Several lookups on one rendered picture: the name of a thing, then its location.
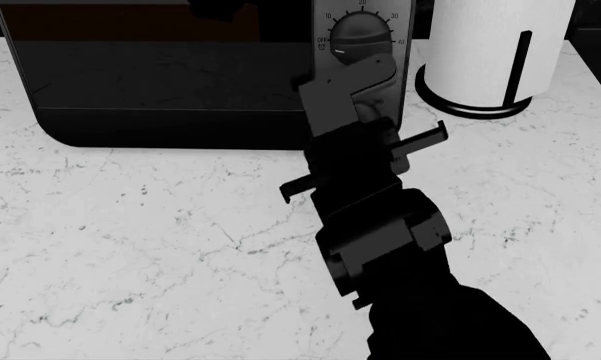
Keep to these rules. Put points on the black paper towel holder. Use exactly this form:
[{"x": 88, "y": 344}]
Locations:
[{"x": 517, "y": 67}]

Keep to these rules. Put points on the white paper towel roll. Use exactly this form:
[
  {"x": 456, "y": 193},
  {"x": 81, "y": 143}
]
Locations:
[{"x": 480, "y": 48}]

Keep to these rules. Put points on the black round oven dial knob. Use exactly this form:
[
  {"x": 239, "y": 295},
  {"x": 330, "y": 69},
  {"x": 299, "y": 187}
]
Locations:
[{"x": 360, "y": 35}]

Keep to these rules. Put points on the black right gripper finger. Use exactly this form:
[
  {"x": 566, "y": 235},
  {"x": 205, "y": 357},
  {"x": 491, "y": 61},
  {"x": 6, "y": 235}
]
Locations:
[
  {"x": 327, "y": 105},
  {"x": 375, "y": 99}
]

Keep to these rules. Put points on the black toaster oven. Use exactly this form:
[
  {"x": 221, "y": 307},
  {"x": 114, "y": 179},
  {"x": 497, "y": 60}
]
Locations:
[{"x": 155, "y": 75}]

